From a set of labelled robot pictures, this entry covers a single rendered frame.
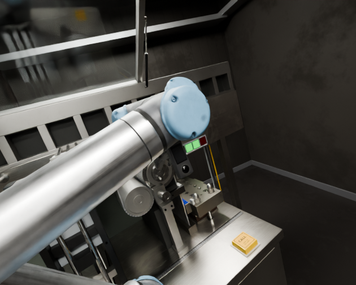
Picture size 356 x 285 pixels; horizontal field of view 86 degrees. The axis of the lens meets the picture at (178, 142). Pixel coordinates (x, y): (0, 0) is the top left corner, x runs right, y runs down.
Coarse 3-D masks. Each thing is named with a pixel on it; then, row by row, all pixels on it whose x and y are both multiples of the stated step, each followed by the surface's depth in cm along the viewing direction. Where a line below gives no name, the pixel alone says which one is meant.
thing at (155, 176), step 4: (164, 164) 79; (164, 168) 79; (152, 172) 77; (156, 172) 77; (160, 172) 78; (164, 172) 80; (168, 172) 80; (152, 176) 78; (156, 176) 77; (164, 176) 79; (160, 180) 79
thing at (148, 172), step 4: (152, 164) 78; (148, 168) 77; (152, 168) 78; (168, 168) 82; (148, 172) 77; (148, 176) 77; (168, 176) 82; (152, 180) 78; (156, 180) 80; (164, 180) 81; (156, 184) 79
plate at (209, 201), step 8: (184, 184) 112; (192, 184) 109; (200, 184) 106; (184, 192) 103; (192, 192) 100; (200, 192) 98; (216, 192) 93; (208, 200) 90; (216, 200) 93; (192, 208) 91; (200, 208) 88; (208, 208) 90; (200, 216) 88
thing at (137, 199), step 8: (128, 184) 81; (136, 184) 79; (120, 192) 81; (128, 192) 75; (136, 192) 76; (144, 192) 78; (128, 200) 75; (136, 200) 76; (144, 200) 78; (152, 200) 79; (128, 208) 75; (136, 208) 77; (144, 208) 78
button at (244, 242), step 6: (240, 234) 78; (246, 234) 77; (234, 240) 76; (240, 240) 75; (246, 240) 74; (252, 240) 74; (234, 246) 76; (240, 246) 73; (246, 246) 72; (252, 246) 72; (246, 252) 71
